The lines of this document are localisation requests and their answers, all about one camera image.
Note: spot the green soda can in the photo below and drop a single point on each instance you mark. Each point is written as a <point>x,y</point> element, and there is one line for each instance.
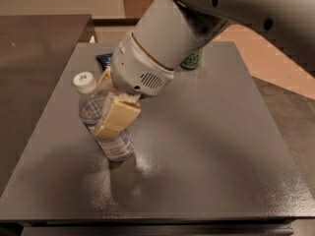
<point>192,61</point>

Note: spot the dark blue snack packet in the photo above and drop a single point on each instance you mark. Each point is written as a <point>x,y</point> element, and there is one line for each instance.
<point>104,60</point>

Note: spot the clear plastic water bottle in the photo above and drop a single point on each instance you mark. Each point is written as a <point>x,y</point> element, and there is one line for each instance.
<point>96,105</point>

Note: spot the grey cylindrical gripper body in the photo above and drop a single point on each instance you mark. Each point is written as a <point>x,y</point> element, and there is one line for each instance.
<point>136,70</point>

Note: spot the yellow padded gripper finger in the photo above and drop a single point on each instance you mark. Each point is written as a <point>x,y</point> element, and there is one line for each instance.
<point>105,81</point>
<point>118,112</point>

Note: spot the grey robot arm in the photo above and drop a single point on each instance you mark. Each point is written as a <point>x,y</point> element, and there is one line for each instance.
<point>172,29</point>

